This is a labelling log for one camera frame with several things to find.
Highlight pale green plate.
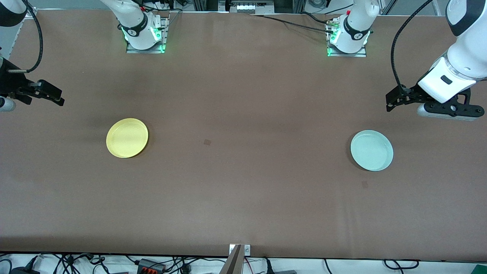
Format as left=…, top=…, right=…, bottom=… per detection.
left=350, top=130, right=394, bottom=172

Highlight yellow plate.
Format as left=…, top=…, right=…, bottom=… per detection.
left=106, top=118, right=149, bottom=159

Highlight brown table cover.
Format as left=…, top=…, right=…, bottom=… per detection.
left=0, top=10, right=487, bottom=263

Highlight grey connector device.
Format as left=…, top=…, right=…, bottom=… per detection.
left=219, top=0, right=275, bottom=14

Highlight black power strip red switches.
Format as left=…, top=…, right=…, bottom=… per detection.
left=137, top=258, right=165, bottom=273

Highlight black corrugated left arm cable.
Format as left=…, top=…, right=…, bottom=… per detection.
left=391, top=0, right=434, bottom=94

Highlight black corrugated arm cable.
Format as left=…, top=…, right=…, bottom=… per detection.
left=391, top=0, right=434, bottom=94
left=7, top=0, right=43, bottom=73

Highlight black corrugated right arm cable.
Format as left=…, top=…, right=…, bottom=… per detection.
left=7, top=0, right=43, bottom=73

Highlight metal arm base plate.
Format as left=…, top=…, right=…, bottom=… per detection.
left=126, top=16, right=169, bottom=54
left=326, top=18, right=368, bottom=58

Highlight short black cable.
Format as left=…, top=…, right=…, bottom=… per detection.
left=301, top=11, right=331, bottom=25

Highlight long black cable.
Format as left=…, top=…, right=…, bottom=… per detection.
left=249, top=14, right=335, bottom=35

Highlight looped black cable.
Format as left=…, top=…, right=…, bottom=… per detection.
left=384, top=259, right=420, bottom=270

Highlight grey camera post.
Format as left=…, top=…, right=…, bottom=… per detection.
left=220, top=245, right=244, bottom=274

